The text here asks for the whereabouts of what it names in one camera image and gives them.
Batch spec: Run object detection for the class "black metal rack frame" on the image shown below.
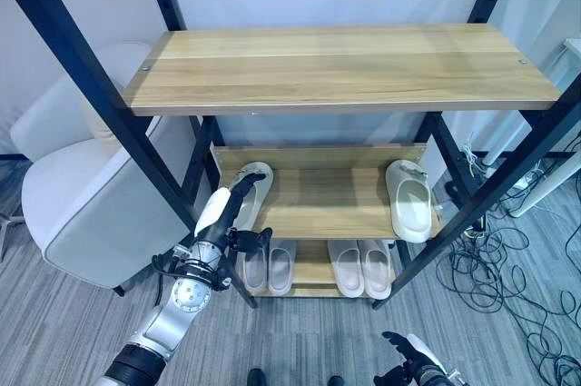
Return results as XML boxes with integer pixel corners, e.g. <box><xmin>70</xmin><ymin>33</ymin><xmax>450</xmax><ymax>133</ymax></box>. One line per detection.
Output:
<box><xmin>0</xmin><ymin>0</ymin><xmax>581</xmax><ymax>311</ymax></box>

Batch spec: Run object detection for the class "large wooden shelf board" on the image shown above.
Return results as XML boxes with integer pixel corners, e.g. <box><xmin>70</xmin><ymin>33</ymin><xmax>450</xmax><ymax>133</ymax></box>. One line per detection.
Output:
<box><xmin>118</xmin><ymin>23</ymin><xmax>563</xmax><ymax>117</ymax></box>

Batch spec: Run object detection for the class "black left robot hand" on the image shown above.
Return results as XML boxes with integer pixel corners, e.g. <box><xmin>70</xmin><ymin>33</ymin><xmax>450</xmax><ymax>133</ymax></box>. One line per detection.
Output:
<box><xmin>194</xmin><ymin>170</ymin><xmax>274</xmax><ymax>253</ymax></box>

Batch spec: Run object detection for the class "white power strip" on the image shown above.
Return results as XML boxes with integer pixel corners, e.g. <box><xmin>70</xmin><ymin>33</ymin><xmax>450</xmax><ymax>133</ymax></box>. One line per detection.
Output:
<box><xmin>511</xmin><ymin>170</ymin><xmax>543</xmax><ymax>193</ymax></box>

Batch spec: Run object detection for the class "beige cushion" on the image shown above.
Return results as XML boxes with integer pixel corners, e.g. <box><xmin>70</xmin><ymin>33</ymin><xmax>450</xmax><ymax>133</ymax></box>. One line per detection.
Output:
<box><xmin>78</xmin><ymin>77</ymin><xmax>161</xmax><ymax>156</ymax></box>

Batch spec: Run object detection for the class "black power strip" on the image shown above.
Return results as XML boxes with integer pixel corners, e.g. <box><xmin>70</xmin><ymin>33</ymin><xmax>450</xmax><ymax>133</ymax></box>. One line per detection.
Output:
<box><xmin>461</xmin><ymin>213</ymin><xmax>488</xmax><ymax>242</ymax></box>

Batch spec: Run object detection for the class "white upholstered armchair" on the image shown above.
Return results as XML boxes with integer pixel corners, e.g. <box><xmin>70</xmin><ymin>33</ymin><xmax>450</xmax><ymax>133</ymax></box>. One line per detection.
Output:
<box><xmin>9</xmin><ymin>40</ymin><xmax>215</xmax><ymax>299</ymax></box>

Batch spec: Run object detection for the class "cream foam slipper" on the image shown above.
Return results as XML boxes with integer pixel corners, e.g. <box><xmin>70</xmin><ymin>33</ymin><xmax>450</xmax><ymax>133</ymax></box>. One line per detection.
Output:
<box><xmin>225</xmin><ymin>161</ymin><xmax>276</xmax><ymax>242</ymax></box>
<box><xmin>385</xmin><ymin>159</ymin><xmax>435</xmax><ymax>242</ymax></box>

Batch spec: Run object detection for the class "black cable tangle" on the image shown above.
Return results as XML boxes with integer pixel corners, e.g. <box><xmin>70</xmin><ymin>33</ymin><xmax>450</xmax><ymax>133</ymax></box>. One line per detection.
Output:
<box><xmin>434</xmin><ymin>135</ymin><xmax>581</xmax><ymax>386</ymax></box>

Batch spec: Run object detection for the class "white cable bundle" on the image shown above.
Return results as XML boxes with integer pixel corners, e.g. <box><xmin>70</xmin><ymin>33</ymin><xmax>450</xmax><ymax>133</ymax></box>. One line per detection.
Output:
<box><xmin>460</xmin><ymin>132</ymin><xmax>490</xmax><ymax>179</ymax></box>

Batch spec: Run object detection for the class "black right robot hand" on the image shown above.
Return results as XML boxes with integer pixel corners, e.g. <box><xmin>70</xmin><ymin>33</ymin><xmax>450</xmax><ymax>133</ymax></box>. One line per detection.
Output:
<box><xmin>372</xmin><ymin>331</ymin><xmax>448</xmax><ymax>386</ymax></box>

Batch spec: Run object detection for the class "small wooden shelf board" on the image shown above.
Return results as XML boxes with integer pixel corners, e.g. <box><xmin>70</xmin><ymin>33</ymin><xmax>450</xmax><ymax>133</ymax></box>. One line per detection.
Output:
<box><xmin>235</xmin><ymin>237</ymin><xmax>397</xmax><ymax>300</ymax></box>

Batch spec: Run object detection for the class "beige foam slipper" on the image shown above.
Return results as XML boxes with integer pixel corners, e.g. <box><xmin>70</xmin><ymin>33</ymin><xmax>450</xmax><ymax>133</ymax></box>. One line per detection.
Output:
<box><xmin>358</xmin><ymin>238</ymin><xmax>393</xmax><ymax>301</ymax></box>
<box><xmin>268</xmin><ymin>239</ymin><xmax>298</xmax><ymax>295</ymax></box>
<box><xmin>243</xmin><ymin>242</ymin><xmax>271</xmax><ymax>294</ymax></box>
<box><xmin>327</xmin><ymin>239</ymin><xmax>367</xmax><ymax>299</ymax></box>

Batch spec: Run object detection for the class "wooden shelf board with backboard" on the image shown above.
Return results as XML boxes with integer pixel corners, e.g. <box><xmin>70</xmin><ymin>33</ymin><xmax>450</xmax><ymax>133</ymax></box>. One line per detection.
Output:
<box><xmin>210</xmin><ymin>142</ymin><xmax>444</xmax><ymax>242</ymax></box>

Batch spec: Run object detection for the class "grey chair base leg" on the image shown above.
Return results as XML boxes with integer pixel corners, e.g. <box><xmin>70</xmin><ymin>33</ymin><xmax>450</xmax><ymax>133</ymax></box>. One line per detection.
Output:
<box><xmin>0</xmin><ymin>207</ymin><xmax>25</xmax><ymax>264</ymax></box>

